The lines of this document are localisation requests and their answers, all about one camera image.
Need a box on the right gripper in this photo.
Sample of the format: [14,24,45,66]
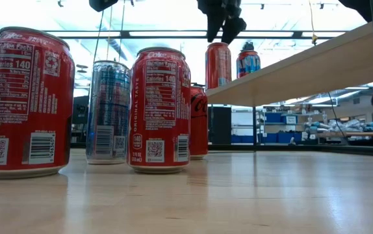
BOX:
[196,0,248,45]

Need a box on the orange Fanta can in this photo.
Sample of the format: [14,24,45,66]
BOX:
[205,42,233,90]

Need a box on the blue silver Red Bull can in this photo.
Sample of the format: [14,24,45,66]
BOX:
[85,60,132,166]

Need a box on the wooden shelf with black legs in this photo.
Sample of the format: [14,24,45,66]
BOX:
[205,0,373,179]

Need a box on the black hanging device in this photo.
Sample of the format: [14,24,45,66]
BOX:
[240,41,255,53]

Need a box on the black cabinet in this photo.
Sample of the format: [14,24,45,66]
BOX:
[209,106,232,146]

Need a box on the blue storage bin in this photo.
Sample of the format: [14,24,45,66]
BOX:
[266,112,283,124]
[260,132,278,144]
[277,131,303,144]
[231,135,255,144]

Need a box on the black monitor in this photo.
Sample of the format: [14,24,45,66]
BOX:
[71,95,90,126]

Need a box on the white blue robot equipment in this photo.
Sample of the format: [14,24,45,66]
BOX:
[304,118,373,133]

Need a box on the wooden workbench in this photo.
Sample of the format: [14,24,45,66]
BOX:
[315,131,373,138]

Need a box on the black hanging cable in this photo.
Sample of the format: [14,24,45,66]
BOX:
[92,9,105,62]

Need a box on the yellow cord with connector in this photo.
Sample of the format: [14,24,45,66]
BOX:
[308,0,320,46]

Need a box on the black drooping cable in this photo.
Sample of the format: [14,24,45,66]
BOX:
[327,92,350,146]

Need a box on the black aluminium table frame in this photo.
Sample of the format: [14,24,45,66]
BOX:
[70,142,373,159]

